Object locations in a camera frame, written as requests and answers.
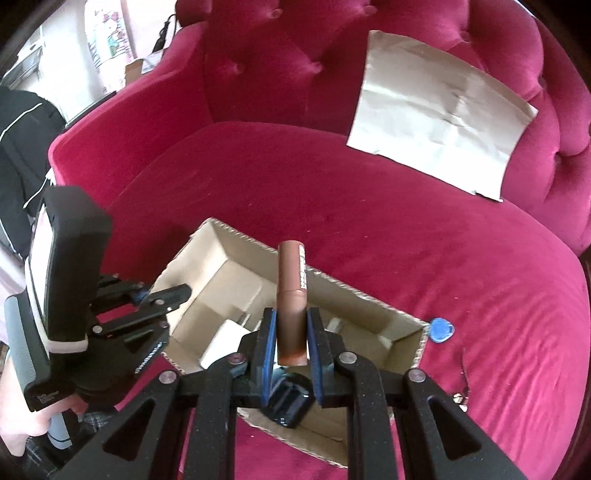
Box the black jacket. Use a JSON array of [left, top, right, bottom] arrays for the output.
[[1, 86, 65, 258]]

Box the black glossy jar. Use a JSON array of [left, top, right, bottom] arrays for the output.
[[262, 370, 315, 429]]

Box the brown lipstick tube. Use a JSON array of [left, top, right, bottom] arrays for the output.
[[276, 240, 308, 367]]

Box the hello kitty curtain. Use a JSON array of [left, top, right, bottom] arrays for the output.
[[84, 0, 135, 93]]

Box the small cardboard box background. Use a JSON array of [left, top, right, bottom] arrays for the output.
[[124, 50, 163, 86]]

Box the red velvet tufted sofa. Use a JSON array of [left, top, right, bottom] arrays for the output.
[[50, 1, 590, 479]]

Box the metal keychain bunch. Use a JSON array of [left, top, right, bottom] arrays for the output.
[[452, 347, 471, 413]]

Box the person's left hand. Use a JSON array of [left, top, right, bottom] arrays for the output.
[[1, 356, 88, 457]]

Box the crumpled brown paper sheet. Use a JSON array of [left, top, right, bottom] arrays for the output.
[[346, 30, 538, 201]]

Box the cardboard box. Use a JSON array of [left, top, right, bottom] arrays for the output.
[[153, 218, 429, 467]]

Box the blue teardrop key fob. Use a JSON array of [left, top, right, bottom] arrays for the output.
[[430, 318, 455, 344]]

